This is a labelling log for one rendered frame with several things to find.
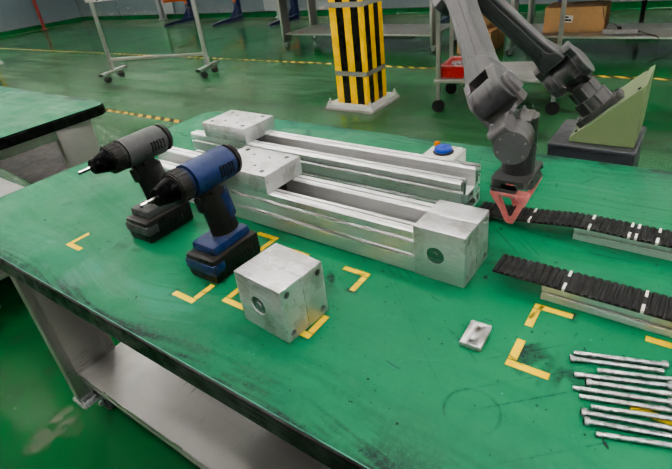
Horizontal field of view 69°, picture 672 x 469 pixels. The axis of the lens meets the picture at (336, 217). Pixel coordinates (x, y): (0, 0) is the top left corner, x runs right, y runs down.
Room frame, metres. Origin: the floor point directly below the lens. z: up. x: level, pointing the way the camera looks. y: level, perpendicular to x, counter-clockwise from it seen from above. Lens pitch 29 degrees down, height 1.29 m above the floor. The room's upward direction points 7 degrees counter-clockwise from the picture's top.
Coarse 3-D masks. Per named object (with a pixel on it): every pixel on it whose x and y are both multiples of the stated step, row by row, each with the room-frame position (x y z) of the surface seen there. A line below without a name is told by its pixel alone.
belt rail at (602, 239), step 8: (576, 232) 0.72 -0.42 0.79; (584, 232) 0.70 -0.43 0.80; (592, 232) 0.70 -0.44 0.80; (584, 240) 0.70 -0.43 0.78; (592, 240) 0.69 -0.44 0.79; (600, 240) 0.69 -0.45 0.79; (608, 240) 0.68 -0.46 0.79; (616, 240) 0.68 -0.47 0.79; (624, 240) 0.66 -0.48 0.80; (632, 240) 0.66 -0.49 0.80; (616, 248) 0.67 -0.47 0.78; (624, 248) 0.66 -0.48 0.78; (632, 248) 0.66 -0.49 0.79; (640, 248) 0.65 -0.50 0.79; (648, 248) 0.65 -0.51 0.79; (656, 248) 0.64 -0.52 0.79; (664, 248) 0.63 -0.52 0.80; (656, 256) 0.63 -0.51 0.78; (664, 256) 0.63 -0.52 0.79
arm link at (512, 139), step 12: (504, 72) 0.81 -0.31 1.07; (516, 84) 0.79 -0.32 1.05; (516, 96) 0.79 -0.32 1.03; (504, 108) 0.82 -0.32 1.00; (480, 120) 0.81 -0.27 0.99; (492, 120) 0.80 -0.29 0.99; (504, 120) 0.73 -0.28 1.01; (516, 120) 0.76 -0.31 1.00; (492, 132) 0.73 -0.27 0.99; (504, 132) 0.72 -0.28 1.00; (516, 132) 0.71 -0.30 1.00; (528, 132) 0.72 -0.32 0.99; (504, 144) 0.72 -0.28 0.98; (516, 144) 0.71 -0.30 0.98; (528, 144) 0.70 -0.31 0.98; (504, 156) 0.72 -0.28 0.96; (516, 156) 0.71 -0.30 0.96
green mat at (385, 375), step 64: (192, 128) 1.64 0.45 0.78; (320, 128) 1.47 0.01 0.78; (64, 192) 1.21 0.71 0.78; (128, 192) 1.16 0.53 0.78; (576, 192) 0.88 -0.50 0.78; (640, 192) 0.85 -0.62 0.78; (0, 256) 0.91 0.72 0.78; (64, 256) 0.87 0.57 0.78; (128, 256) 0.84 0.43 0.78; (320, 256) 0.76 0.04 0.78; (576, 256) 0.66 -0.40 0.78; (640, 256) 0.64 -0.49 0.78; (128, 320) 0.64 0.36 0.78; (192, 320) 0.62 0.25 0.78; (384, 320) 0.56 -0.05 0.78; (448, 320) 0.55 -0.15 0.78; (512, 320) 0.53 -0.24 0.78; (576, 320) 0.51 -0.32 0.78; (256, 384) 0.47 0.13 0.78; (320, 384) 0.46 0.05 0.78; (384, 384) 0.44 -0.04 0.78; (448, 384) 0.43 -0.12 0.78; (512, 384) 0.42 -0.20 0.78; (576, 384) 0.41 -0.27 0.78; (384, 448) 0.35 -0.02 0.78; (448, 448) 0.34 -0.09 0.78; (512, 448) 0.33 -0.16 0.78; (576, 448) 0.32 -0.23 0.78; (640, 448) 0.32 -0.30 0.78
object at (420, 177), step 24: (216, 144) 1.28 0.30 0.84; (240, 144) 1.20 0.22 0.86; (264, 144) 1.16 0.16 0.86; (288, 144) 1.19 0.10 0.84; (312, 144) 1.14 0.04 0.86; (336, 144) 1.10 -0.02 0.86; (312, 168) 1.05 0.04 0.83; (336, 168) 1.02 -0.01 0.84; (360, 168) 0.96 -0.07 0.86; (384, 168) 0.93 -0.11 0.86; (408, 168) 0.91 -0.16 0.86; (432, 168) 0.94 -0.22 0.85; (456, 168) 0.90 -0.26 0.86; (480, 168) 0.90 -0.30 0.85; (384, 192) 0.93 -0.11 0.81; (408, 192) 0.89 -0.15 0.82; (432, 192) 0.86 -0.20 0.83; (456, 192) 0.83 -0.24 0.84
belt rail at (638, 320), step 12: (552, 288) 0.56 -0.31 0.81; (552, 300) 0.56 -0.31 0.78; (564, 300) 0.55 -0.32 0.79; (576, 300) 0.54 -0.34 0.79; (588, 300) 0.53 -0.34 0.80; (588, 312) 0.53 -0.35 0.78; (600, 312) 0.52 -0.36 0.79; (612, 312) 0.51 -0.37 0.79; (624, 312) 0.50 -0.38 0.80; (636, 312) 0.49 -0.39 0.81; (636, 324) 0.49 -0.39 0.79; (648, 324) 0.48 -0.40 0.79; (660, 324) 0.48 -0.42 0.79
